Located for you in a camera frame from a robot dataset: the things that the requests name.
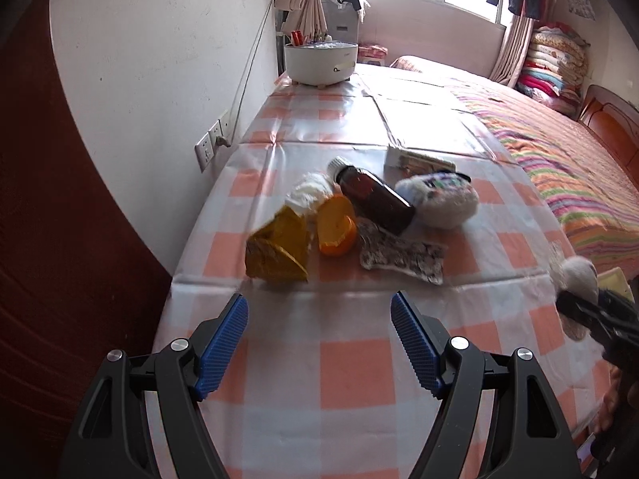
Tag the silver blister pack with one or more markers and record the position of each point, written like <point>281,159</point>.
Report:
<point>399,257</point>

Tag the striped hanging cloth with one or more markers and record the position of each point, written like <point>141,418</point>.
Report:
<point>304,10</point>

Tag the dark red door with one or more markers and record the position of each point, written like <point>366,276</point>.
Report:
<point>60,259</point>

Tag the white wall socket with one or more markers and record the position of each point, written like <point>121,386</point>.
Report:
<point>215,132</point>
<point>203,152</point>

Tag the pink curtain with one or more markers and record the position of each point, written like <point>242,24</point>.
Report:
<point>514,50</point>

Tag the wooden headboard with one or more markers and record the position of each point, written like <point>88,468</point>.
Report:
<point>614,124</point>

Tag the pink checked cloth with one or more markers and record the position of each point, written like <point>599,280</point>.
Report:
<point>372,52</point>

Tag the white desk organizer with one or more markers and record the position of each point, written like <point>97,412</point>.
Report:
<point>319,65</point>

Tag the grey appliance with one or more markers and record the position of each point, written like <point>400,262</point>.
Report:
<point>342,22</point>

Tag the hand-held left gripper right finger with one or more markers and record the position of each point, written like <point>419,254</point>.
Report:
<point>417,347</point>

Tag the small printed carton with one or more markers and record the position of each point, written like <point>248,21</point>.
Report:
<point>404,157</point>

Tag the beige plush toy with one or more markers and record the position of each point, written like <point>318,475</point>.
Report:
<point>579,272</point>

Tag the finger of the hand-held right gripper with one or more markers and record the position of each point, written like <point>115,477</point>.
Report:
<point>619,302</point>
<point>581,312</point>

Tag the stack of folded quilts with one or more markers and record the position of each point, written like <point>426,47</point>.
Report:
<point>554,65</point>

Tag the bed with striped cover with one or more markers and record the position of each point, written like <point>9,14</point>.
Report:
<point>574,169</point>

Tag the cream plastic bin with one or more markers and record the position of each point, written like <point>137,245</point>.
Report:
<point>613,279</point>

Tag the yellow paper packet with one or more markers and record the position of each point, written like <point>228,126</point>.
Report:
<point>277,254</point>

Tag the white tissue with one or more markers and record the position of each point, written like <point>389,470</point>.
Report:
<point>309,192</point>

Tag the orange plastic cup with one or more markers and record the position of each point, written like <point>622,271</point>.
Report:
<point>334,224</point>

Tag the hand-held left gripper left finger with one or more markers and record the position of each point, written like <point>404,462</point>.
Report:
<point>222,347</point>

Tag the white fluffy plush toy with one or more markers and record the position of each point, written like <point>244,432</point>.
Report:
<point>444,204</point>

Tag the brown glass bottle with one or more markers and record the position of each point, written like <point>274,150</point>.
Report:
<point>374,199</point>

